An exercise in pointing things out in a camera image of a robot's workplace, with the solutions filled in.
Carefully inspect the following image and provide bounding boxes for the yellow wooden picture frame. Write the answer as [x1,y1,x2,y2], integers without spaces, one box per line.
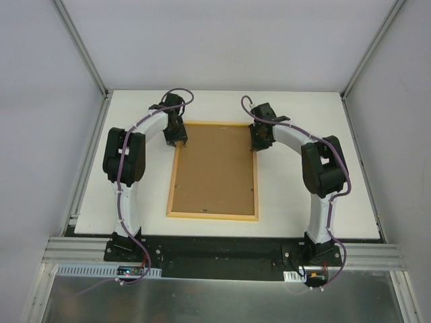
[166,121,260,223]

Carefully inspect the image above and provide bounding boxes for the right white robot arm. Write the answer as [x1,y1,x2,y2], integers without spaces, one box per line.
[245,103,352,266]

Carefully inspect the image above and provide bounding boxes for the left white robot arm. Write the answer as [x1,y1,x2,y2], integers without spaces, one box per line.
[102,91,189,262]

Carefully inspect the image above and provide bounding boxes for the right aluminium corner post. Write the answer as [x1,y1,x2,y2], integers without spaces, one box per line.
[340,0,407,102]

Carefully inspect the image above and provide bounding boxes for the aluminium corner post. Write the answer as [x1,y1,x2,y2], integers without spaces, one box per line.
[51,0,109,98]
[340,0,407,102]

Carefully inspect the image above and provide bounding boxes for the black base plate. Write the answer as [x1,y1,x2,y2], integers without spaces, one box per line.
[104,234,342,281]

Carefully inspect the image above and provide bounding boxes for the left aluminium corner post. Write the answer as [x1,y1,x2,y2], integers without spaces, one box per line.
[51,0,109,98]

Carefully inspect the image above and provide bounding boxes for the right white cable duct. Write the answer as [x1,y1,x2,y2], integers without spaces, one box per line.
[283,271,307,283]

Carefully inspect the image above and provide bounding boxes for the white cable duct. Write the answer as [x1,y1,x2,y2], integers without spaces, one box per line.
[57,264,162,279]
[283,271,307,283]

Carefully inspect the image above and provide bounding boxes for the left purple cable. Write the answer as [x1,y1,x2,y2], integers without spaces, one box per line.
[73,87,195,297]

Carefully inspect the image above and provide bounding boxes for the aluminium front rail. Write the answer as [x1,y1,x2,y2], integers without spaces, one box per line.
[42,237,407,271]

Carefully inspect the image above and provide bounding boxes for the left white cable duct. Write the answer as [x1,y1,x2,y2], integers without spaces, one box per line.
[57,264,162,279]

